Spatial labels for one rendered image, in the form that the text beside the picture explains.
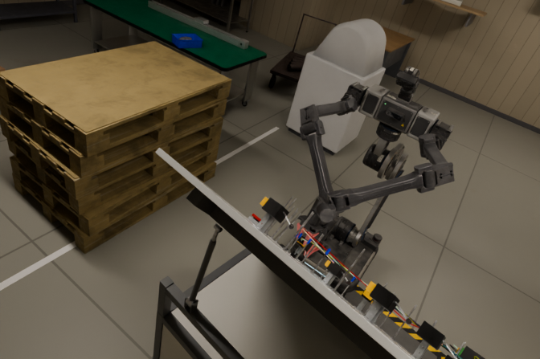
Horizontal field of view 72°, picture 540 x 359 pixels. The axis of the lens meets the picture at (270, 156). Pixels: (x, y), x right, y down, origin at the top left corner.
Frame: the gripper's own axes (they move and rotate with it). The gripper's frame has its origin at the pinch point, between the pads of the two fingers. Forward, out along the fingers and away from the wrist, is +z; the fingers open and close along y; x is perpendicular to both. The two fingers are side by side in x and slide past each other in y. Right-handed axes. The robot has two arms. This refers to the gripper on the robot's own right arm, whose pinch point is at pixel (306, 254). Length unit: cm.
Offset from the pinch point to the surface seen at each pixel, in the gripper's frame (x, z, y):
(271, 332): -5.1, 33.8, 8.6
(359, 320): -81, -8, 46
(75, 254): 17, 102, -141
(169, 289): -43, 36, -20
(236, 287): -5.0, 30.8, -16.7
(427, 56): 487, -363, -206
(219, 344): -40, 37, 8
